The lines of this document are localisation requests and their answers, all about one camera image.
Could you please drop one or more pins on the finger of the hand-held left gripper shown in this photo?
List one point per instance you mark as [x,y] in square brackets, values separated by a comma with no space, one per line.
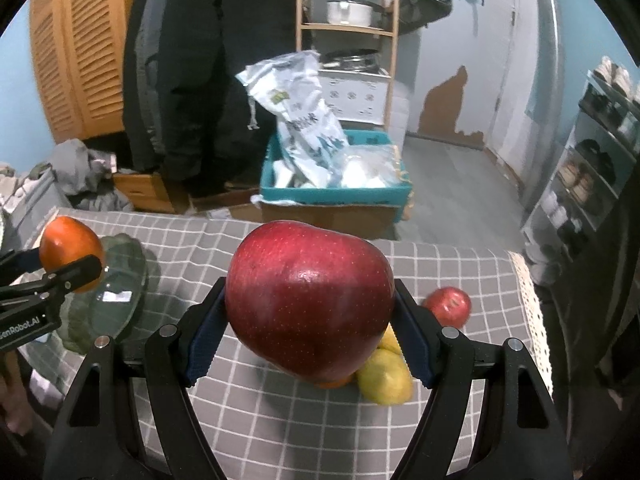
[75,271]
[17,260]

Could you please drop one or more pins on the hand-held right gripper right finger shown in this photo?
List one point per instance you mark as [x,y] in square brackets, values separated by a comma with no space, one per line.
[412,345]

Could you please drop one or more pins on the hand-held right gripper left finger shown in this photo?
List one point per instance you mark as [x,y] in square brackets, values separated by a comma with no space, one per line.
[205,340]

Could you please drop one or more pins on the yellow pear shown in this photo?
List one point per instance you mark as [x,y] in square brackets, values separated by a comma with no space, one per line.
[391,342]
[385,375]

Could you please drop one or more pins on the orange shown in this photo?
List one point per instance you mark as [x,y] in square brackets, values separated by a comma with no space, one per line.
[335,383]
[67,247]

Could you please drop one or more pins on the small red apple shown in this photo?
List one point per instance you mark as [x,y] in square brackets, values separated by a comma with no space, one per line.
[448,307]

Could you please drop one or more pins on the dark glass plate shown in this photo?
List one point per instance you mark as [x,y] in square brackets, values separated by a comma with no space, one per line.
[117,305]

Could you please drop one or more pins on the large red apple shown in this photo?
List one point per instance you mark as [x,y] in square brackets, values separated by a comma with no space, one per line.
[310,300]

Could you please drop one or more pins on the grey tote bag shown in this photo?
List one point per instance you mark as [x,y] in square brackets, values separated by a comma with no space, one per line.
[30,205]

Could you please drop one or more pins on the pile of grey clothes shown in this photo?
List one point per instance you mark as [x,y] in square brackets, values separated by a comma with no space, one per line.
[85,170]

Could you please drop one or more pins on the wooden drawer unit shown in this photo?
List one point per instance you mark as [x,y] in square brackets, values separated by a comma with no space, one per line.
[145,190]

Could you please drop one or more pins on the grey checked tablecloth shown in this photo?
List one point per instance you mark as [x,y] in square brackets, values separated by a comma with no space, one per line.
[310,435]

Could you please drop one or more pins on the large cardboard box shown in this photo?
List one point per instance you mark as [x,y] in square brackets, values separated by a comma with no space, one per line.
[340,217]

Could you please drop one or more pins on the teal box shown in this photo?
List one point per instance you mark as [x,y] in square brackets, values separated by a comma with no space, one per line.
[325,195]

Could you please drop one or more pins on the clear plastic bag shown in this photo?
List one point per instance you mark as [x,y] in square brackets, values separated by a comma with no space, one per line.
[370,167]

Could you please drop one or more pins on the dark cloth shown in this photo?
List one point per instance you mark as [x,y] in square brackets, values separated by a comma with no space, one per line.
[600,310]

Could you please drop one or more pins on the grey jacket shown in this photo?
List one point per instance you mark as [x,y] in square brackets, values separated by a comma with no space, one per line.
[145,85]

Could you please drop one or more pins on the wooden louvered wardrobe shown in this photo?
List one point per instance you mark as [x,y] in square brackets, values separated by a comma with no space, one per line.
[90,60]

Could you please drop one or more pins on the rows of shoes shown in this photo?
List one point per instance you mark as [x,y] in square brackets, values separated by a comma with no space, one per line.
[585,185]

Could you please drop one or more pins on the black hooded jacket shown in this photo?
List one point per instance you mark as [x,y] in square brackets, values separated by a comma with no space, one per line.
[225,85]

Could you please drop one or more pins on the white printed rice bag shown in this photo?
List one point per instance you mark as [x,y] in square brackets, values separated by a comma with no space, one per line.
[300,120]

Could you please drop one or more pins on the white patterned storage box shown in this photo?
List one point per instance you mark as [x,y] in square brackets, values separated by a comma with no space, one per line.
[360,92]

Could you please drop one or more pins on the white door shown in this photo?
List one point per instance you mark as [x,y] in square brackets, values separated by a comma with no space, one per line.
[515,85]

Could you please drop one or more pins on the wooden shelf rack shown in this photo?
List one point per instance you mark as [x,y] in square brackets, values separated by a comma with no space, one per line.
[387,60]

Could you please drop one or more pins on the steel steamer pot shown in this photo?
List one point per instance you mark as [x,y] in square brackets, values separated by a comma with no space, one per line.
[350,60]

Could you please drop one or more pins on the grey metal pipe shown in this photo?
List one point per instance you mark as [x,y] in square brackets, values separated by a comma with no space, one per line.
[547,85]

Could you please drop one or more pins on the olive hanging bag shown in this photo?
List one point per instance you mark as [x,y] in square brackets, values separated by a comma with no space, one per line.
[425,10]

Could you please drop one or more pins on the white cooking pot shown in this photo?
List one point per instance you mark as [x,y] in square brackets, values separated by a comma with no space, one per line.
[350,12]

